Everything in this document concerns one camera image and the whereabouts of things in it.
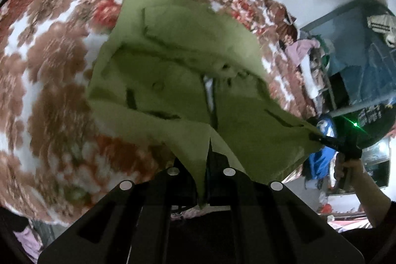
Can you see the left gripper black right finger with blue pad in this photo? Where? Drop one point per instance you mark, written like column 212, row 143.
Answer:
column 247, row 221

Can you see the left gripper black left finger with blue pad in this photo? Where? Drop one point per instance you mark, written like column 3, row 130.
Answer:
column 130, row 224

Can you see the olive green garment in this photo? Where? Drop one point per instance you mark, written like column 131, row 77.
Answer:
column 174, row 73

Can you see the person's right forearm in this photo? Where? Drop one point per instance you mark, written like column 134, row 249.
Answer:
column 374, row 202

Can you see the person's right hand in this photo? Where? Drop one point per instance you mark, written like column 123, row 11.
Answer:
column 348, row 172

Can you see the white pillow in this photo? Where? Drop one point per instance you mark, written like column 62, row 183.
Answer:
column 310, row 84

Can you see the blue denim cloth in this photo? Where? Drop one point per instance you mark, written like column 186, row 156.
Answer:
column 362, row 47

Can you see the pink cloth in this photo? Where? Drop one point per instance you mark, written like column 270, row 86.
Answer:
column 299, row 49

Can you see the floral brown white blanket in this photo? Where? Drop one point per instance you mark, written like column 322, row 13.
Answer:
column 55, row 161

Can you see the black white striped cloth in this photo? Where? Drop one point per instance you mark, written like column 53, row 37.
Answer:
column 385, row 25

